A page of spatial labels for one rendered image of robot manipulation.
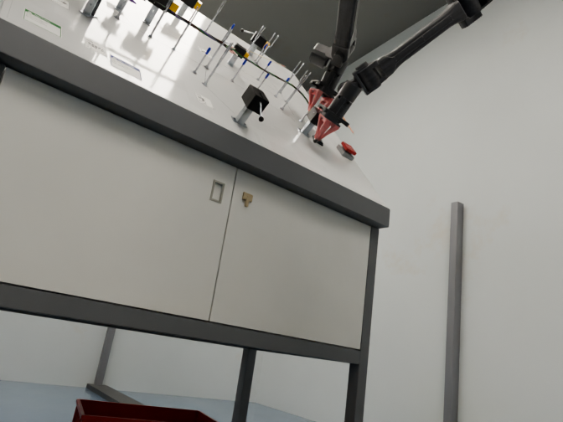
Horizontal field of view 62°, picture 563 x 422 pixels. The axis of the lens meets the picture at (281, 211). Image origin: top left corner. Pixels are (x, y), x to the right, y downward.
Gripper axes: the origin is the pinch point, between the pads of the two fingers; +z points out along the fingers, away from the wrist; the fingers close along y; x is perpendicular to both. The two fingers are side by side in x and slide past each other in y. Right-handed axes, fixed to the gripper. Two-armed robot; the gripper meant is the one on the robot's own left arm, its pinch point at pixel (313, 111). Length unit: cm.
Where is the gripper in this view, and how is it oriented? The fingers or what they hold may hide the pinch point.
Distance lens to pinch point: 164.7
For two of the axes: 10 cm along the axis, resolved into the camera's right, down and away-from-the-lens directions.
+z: -4.7, 8.8, 0.5
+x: 4.1, 2.7, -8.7
